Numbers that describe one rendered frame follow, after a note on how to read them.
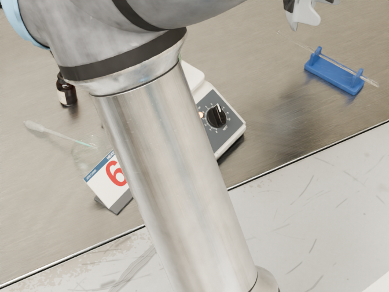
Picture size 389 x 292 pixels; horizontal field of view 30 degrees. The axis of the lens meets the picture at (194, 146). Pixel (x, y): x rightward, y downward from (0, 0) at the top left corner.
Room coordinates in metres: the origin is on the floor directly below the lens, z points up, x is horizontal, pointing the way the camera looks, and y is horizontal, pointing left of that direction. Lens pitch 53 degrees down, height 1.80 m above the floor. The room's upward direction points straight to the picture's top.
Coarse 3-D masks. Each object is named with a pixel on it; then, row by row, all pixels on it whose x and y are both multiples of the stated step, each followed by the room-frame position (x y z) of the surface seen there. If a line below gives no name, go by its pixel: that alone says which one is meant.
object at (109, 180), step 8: (112, 160) 0.63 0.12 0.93; (104, 168) 0.61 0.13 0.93; (112, 168) 0.62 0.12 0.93; (120, 168) 0.62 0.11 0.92; (96, 176) 0.60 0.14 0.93; (104, 176) 0.60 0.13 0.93; (112, 176) 0.61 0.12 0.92; (120, 176) 0.61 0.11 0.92; (96, 184) 0.59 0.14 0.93; (104, 184) 0.59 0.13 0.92; (112, 184) 0.60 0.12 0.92; (120, 184) 0.60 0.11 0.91; (104, 192) 0.58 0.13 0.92; (112, 192) 0.59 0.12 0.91
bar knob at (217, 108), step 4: (216, 104) 0.71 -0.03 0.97; (212, 108) 0.71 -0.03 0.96; (216, 108) 0.70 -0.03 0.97; (220, 108) 0.70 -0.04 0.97; (208, 112) 0.70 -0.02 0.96; (212, 112) 0.70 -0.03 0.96; (216, 112) 0.70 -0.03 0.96; (220, 112) 0.70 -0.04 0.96; (224, 112) 0.71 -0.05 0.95; (208, 116) 0.70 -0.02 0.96; (212, 116) 0.70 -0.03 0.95; (216, 116) 0.69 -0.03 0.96; (220, 116) 0.69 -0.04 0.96; (224, 116) 0.69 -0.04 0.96; (208, 120) 0.69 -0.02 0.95; (212, 120) 0.69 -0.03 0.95; (216, 120) 0.69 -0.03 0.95; (220, 120) 0.69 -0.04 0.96; (224, 120) 0.69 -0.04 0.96; (212, 124) 0.69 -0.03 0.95; (216, 124) 0.69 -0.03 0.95; (220, 124) 0.68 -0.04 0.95; (224, 124) 0.68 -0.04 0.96
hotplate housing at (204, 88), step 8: (200, 88) 0.74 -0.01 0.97; (208, 88) 0.74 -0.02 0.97; (200, 96) 0.73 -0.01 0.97; (240, 128) 0.70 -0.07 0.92; (232, 136) 0.68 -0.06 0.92; (240, 136) 0.70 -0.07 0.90; (224, 144) 0.67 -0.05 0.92; (232, 144) 0.68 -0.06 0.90; (216, 152) 0.65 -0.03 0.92; (224, 152) 0.67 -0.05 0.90
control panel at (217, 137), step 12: (204, 96) 0.73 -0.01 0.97; (216, 96) 0.73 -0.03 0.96; (204, 108) 0.71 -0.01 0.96; (228, 108) 0.72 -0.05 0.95; (204, 120) 0.69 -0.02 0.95; (228, 120) 0.70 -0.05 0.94; (240, 120) 0.71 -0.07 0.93; (216, 132) 0.68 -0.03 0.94; (228, 132) 0.68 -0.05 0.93; (216, 144) 0.66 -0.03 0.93
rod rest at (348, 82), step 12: (312, 60) 0.84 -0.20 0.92; (324, 60) 0.86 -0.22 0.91; (312, 72) 0.84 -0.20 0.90; (324, 72) 0.83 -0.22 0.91; (336, 72) 0.83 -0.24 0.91; (348, 72) 0.83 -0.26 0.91; (360, 72) 0.81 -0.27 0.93; (336, 84) 0.81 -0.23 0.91; (348, 84) 0.80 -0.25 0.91; (360, 84) 0.80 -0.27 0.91
